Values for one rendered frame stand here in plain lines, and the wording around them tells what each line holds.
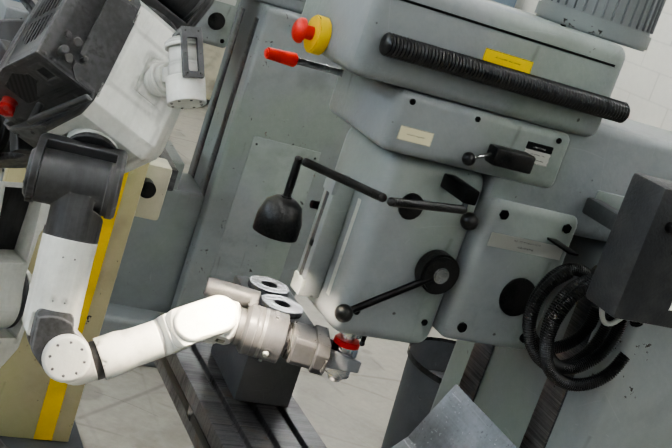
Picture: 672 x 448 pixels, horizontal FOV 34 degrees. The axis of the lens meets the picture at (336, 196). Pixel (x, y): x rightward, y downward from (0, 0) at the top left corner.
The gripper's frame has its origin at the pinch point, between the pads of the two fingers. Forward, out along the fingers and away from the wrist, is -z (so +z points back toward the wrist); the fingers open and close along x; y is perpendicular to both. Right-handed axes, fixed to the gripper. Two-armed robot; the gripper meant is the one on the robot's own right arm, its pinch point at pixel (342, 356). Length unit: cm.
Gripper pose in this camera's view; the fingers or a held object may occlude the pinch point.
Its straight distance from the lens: 193.3
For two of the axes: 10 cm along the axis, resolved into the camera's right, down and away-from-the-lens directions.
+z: -9.5, -3.0, -1.4
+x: -0.6, -2.6, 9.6
